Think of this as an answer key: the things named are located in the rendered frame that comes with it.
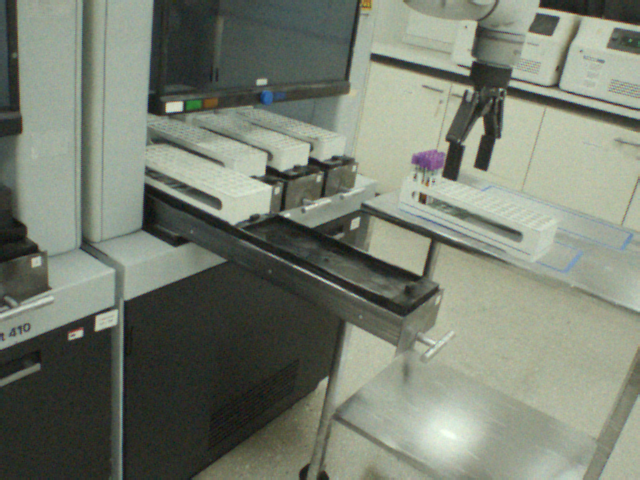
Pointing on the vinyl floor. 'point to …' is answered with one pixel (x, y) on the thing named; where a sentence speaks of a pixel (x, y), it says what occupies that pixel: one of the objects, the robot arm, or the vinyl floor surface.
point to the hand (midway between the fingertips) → (466, 168)
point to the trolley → (622, 298)
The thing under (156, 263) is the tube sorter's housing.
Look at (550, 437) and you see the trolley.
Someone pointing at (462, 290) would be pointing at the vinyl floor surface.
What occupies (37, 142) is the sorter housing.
